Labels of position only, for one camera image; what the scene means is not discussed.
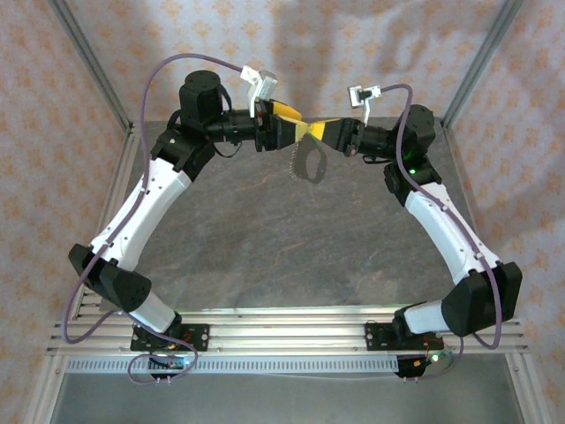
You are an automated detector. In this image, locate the beaded chain with green tag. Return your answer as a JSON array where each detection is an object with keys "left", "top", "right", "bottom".
[{"left": 288, "top": 134, "right": 328, "bottom": 186}]

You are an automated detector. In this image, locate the small circuit board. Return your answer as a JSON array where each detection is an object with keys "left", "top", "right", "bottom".
[
  {"left": 147, "top": 354, "right": 198, "bottom": 372},
  {"left": 412, "top": 351, "right": 456, "bottom": 370}
]

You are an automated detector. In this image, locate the grey metal lower panel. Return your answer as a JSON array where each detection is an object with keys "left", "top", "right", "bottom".
[{"left": 47, "top": 370, "right": 529, "bottom": 424}]

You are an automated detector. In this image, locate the aluminium frame post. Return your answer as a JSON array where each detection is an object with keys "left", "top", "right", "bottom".
[
  {"left": 47, "top": 0, "right": 134, "bottom": 133},
  {"left": 441, "top": 0, "right": 525, "bottom": 130}
]

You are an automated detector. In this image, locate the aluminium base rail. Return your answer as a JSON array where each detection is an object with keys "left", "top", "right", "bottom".
[{"left": 46, "top": 303, "right": 531, "bottom": 355}]

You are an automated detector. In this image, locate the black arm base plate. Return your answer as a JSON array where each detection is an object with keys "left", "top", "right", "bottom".
[
  {"left": 131, "top": 323, "right": 210, "bottom": 353},
  {"left": 365, "top": 322, "right": 444, "bottom": 353}
]

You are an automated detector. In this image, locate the white slotted cable duct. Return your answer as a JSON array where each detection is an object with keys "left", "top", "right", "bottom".
[{"left": 64, "top": 355, "right": 401, "bottom": 375}]

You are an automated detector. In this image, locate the black cable bracket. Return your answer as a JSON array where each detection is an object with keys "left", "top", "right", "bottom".
[
  {"left": 147, "top": 369, "right": 177, "bottom": 386},
  {"left": 394, "top": 355, "right": 436, "bottom": 383}
]

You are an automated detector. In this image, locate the aluminium frame leg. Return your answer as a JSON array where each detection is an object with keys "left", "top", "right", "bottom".
[
  {"left": 20, "top": 352, "right": 67, "bottom": 424},
  {"left": 502, "top": 352, "right": 545, "bottom": 424}
]

